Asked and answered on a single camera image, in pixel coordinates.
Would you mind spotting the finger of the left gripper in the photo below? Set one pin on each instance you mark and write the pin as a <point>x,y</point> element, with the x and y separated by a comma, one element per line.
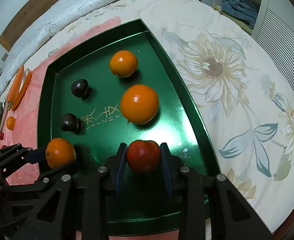
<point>34,156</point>
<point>48,178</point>

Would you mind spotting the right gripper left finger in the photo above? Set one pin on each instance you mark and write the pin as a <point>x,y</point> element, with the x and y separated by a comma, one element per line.
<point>69,204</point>

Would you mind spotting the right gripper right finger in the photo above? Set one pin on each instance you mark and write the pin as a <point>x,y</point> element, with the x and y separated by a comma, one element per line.
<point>231,216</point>

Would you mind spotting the orange tangerine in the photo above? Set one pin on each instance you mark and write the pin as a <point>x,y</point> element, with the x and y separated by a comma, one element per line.
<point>123,63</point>
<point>59,152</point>
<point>139,104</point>
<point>10,123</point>

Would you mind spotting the dark plum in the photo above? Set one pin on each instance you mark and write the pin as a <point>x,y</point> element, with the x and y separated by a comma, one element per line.
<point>70,123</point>
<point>80,88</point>

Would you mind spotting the pink plastic sheet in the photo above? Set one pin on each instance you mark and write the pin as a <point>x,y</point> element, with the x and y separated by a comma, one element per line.
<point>143,206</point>

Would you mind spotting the carrot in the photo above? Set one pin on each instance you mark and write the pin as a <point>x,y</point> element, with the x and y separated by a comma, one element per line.
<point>15,87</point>

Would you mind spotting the orange white plate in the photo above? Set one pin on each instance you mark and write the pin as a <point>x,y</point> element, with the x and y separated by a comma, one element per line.
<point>25,82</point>

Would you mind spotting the floral bed sheet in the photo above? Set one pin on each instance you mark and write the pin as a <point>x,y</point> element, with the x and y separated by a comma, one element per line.
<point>245,102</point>

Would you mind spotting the green tray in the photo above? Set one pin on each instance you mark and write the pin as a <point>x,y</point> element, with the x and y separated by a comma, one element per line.
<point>103,128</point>

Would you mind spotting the wooden headboard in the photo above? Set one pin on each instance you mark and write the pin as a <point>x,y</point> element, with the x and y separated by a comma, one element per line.
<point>30,12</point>

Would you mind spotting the white duvet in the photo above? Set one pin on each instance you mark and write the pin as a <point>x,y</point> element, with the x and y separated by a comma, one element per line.
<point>62,13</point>

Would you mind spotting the blue towel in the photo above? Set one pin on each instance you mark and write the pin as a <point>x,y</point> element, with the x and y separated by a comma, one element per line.
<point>244,10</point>

